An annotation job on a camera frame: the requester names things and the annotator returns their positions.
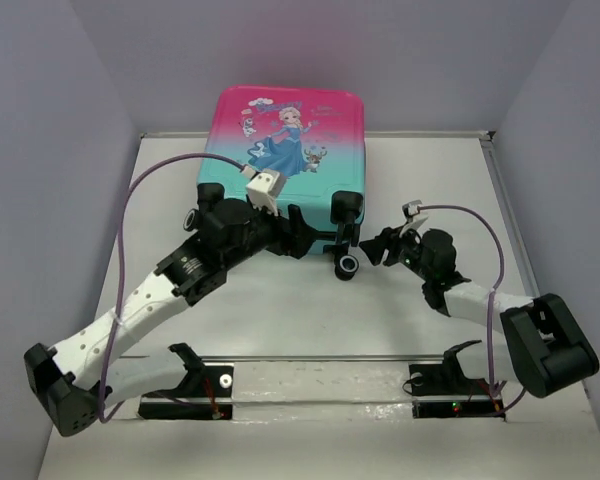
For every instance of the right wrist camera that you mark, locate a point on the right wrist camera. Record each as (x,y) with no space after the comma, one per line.
(415,216)

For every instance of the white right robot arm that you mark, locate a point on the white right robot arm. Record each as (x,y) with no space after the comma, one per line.
(546,349)

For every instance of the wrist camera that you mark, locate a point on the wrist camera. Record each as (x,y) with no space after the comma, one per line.
(415,216)
(263,188)

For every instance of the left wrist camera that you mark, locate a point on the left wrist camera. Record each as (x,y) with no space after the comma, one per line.
(263,188)

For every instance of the pink and teal suitcase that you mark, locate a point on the pink and teal suitcase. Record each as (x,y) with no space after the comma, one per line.
(315,139)

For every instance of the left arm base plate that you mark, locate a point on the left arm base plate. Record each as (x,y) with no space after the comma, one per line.
(204,394)

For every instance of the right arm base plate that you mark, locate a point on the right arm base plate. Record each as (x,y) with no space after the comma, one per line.
(440,390)

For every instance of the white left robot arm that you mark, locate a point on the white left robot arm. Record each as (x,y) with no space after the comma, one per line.
(79,380)

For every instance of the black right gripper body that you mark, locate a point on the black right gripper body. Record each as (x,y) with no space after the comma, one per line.
(410,259)

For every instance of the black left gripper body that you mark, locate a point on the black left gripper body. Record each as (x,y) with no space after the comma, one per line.
(265,233)

